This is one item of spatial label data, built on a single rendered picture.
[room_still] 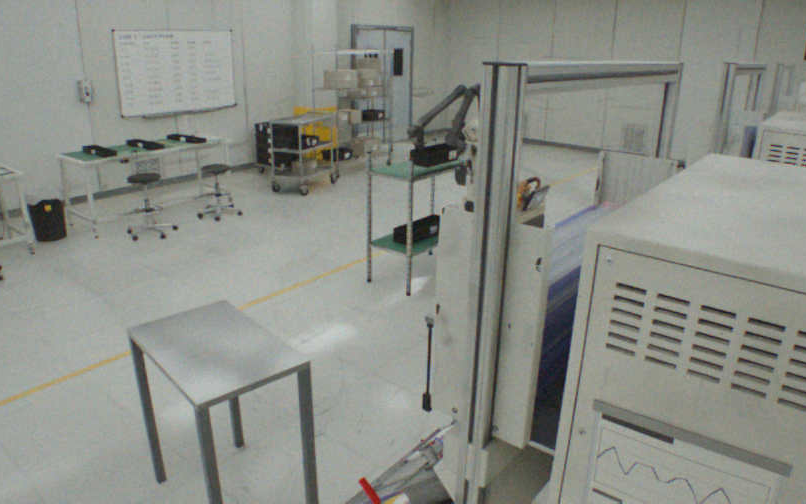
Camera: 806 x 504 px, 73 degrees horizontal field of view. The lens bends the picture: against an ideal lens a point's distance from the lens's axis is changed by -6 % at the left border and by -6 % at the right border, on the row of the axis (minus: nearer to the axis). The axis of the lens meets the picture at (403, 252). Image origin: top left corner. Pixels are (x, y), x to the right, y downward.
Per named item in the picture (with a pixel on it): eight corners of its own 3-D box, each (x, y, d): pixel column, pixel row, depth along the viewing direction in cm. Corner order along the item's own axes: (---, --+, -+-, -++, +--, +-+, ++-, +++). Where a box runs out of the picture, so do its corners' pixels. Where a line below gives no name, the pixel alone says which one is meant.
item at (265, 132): (254, 172, 878) (251, 123, 853) (276, 168, 913) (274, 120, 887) (283, 178, 843) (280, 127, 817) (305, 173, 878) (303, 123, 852)
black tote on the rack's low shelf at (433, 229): (408, 245, 471) (409, 232, 467) (392, 241, 481) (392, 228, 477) (448, 229, 513) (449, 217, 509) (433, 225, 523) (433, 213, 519)
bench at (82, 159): (65, 225, 622) (53, 153, 594) (202, 194, 755) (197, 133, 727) (94, 239, 578) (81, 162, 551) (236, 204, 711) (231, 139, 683)
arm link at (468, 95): (475, 87, 415) (478, 92, 425) (458, 82, 420) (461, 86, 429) (452, 145, 419) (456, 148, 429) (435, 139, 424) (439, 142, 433)
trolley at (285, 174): (269, 193, 764) (265, 117, 730) (307, 179, 842) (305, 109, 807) (303, 197, 744) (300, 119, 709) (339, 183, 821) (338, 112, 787)
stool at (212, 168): (188, 218, 652) (183, 169, 633) (213, 206, 699) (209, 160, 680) (229, 222, 639) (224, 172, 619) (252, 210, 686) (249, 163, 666)
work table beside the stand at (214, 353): (240, 441, 290) (224, 299, 263) (320, 520, 242) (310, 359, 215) (155, 479, 261) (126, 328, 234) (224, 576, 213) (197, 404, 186)
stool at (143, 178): (119, 235, 593) (111, 177, 572) (163, 224, 631) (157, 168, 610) (142, 245, 564) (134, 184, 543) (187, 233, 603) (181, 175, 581)
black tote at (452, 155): (427, 167, 438) (427, 153, 434) (409, 163, 448) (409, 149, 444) (468, 157, 480) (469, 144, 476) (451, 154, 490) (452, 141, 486)
